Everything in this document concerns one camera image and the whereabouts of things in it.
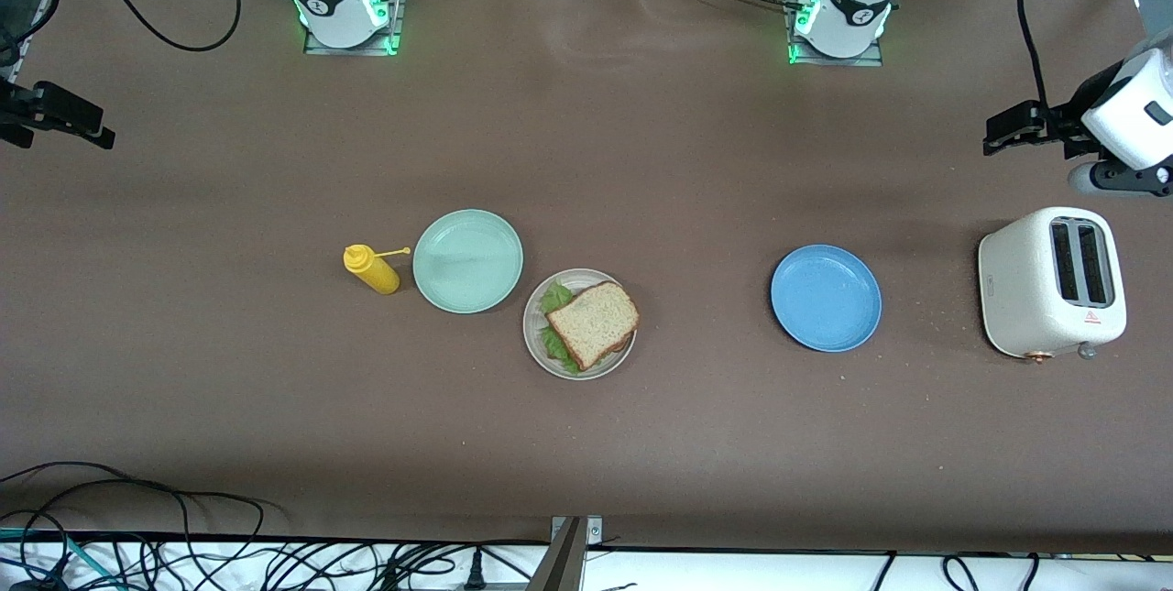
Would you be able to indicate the mint green plate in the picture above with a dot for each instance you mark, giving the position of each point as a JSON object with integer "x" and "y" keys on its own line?
{"x": 467, "y": 261}

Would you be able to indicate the blue plate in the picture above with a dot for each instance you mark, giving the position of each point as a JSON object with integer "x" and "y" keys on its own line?
{"x": 825, "y": 298}

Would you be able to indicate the aluminium frame rail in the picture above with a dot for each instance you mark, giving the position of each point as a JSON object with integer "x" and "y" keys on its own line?
{"x": 41, "y": 18}

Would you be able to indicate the yellow mustard squeeze bottle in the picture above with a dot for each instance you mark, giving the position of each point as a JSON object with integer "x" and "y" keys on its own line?
{"x": 374, "y": 270}

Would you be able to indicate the white toaster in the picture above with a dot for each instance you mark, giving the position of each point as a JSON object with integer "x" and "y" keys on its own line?
{"x": 1017, "y": 289}

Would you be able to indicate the aluminium profile bracket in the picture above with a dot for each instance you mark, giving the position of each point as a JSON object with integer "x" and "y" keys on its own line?
{"x": 564, "y": 563}

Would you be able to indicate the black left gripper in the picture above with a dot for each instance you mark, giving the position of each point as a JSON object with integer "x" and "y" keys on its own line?
{"x": 1068, "y": 121}

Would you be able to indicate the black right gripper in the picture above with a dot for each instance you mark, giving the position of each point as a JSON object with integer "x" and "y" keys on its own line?
{"x": 20, "y": 110}

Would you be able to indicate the black power plug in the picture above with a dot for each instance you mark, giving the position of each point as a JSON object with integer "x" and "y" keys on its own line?
{"x": 475, "y": 573}

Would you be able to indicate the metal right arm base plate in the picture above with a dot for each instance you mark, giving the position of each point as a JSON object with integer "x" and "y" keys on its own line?
{"x": 396, "y": 23}

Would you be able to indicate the brown bread slice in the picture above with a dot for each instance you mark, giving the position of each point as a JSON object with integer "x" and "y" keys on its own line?
{"x": 591, "y": 325}

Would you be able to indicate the green lettuce leaf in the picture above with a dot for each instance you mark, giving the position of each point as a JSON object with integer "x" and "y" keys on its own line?
{"x": 554, "y": 298}

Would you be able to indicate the beige plate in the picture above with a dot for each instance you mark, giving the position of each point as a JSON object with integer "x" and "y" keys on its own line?
{"x": 536, "y": 344}

